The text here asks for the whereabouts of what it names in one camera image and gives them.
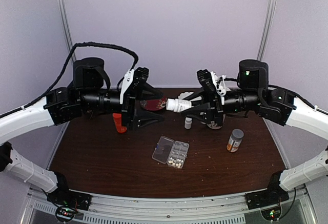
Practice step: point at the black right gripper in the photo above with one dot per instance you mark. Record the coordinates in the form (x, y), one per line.
(211, 106)

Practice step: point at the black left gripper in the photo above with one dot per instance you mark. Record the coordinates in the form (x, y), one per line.
(127, 113)

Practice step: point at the small white pill bottle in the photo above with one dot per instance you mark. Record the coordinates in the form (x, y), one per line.
(178, 105)

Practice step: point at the orange pill bottle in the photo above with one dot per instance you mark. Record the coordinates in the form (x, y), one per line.
(117, 118)

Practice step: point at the clear plastic pill organizer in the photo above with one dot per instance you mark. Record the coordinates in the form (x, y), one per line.
(164, 146)

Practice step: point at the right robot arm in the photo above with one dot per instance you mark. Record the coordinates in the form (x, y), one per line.
(254, 93)

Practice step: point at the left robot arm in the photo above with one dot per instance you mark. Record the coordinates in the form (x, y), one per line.
(88, 92)

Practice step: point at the white pills in organizer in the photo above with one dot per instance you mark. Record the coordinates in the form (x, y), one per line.
(177, 159)

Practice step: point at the red floral plate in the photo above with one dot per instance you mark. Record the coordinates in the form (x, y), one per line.
(154, 104)

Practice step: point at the white scalloped bowl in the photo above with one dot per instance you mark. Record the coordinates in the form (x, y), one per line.
(184, 95)

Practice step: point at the floral mug yellow inside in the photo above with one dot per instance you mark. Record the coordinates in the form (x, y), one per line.
(216, 125)

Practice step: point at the amber bottle grey cap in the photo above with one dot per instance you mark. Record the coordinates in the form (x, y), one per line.
(235, 140)

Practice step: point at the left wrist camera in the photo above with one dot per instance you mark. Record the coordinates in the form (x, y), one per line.
(132, 82)

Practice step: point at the left aluminium frame post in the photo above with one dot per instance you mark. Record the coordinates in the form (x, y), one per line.
(67, 77)

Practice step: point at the aluminium frame post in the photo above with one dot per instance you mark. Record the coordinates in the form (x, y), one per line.
(67, 77)
(270, 12)

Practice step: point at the right aluminium frame post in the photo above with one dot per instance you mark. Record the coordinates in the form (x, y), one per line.
(270, 12)

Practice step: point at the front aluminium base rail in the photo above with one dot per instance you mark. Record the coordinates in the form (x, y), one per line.
(232, 208)

